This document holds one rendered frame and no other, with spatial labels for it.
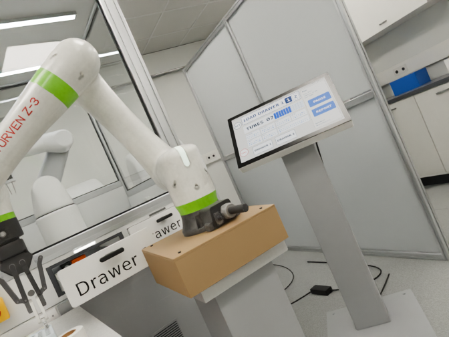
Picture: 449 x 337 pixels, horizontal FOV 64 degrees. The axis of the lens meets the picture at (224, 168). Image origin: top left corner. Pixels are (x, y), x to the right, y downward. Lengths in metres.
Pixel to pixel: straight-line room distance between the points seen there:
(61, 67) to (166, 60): 4.46
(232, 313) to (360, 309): 0.98
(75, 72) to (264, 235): 0.65
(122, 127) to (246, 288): 0.61
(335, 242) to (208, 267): 0.96
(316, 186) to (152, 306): 0.87
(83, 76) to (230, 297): 0.70
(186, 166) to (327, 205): 0.88
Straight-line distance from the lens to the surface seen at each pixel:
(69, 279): 1.14
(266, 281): 1.07
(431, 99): 3.58
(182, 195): 1.02
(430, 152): 3.74
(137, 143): 1.18
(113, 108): 1.19
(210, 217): 0.98
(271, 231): 0.99
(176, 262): 0.88
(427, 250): 2.48
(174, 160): 1.01
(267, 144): 1.62
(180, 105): 5.26
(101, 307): 1.51
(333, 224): 1.74
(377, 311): 1.91
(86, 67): 1.05
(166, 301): 1.58
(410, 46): 4.40
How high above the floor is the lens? 1.03
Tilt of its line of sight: 1 degrees down
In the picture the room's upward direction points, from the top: 24 degrees counter-clockwise
